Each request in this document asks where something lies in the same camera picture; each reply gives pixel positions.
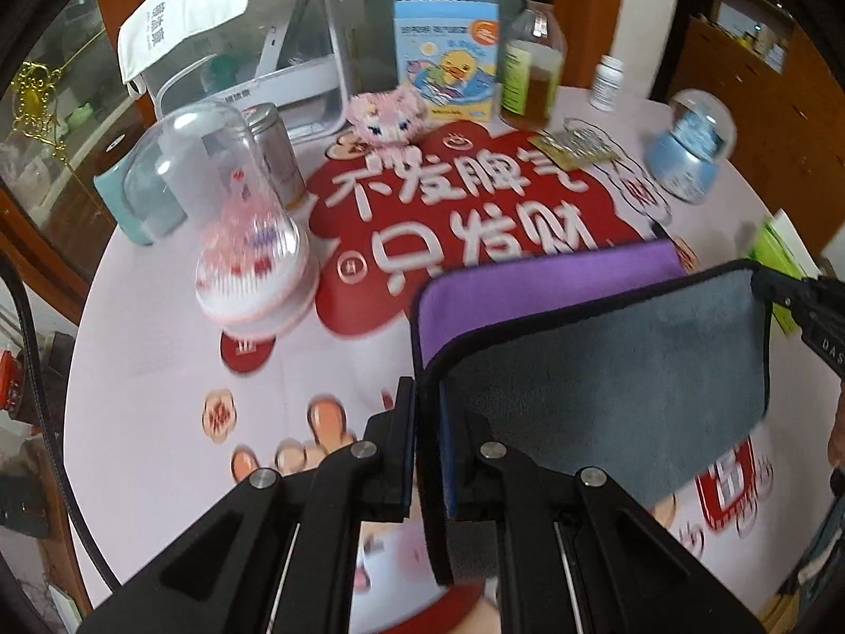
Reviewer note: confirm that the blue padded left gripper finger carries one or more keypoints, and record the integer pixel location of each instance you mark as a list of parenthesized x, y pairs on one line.
[(276, 554)]

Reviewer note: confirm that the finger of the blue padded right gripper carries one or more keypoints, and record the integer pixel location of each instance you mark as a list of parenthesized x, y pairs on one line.
[(575, 552)]

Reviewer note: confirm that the purple and grey towel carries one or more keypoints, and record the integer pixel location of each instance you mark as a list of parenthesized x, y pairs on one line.
[(614, 358)]

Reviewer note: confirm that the green tissue pack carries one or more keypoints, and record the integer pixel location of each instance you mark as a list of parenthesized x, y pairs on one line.
[(777, 245)]

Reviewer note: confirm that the printed cartoon tablecloth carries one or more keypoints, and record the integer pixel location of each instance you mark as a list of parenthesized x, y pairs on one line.
[(157, 423)]

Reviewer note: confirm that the blue castle snow globe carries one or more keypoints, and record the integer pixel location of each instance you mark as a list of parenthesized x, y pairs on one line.
[(685, 159)]

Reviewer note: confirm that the dark wooden shelf cabinet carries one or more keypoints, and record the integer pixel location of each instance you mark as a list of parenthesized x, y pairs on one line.
[(786, 104)]

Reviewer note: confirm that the gold foil packet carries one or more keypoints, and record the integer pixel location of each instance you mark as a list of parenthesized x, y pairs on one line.
[(574, 148)]

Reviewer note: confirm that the small white pill bottle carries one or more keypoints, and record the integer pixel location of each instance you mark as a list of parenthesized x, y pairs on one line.
[(607, 80)]

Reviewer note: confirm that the amber liquid glass bottle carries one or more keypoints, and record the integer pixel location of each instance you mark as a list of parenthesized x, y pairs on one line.
[(534, 54)]

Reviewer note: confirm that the teal cylindrical speaker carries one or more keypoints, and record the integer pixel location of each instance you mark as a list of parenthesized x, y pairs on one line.
[(138, 198)]

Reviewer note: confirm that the pink glass dome ornament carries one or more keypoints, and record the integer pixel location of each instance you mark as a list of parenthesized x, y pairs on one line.
[(252, 267)]

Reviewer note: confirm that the silver metal can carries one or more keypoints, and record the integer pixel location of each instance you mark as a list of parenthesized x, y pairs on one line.
[(270, 135)]

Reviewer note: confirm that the pink plush toy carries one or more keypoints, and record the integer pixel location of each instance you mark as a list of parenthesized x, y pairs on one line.
[(388, 119)]

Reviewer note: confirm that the blue duck printed box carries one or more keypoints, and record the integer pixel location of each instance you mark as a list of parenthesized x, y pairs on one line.
[(448, 51)]

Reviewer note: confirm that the wooden glass display cabinet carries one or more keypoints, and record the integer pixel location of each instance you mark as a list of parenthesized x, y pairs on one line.
[(66, 118)]

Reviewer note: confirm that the white plastic appliance box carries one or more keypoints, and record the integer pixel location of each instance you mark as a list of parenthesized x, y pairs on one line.
[(292, 54)]

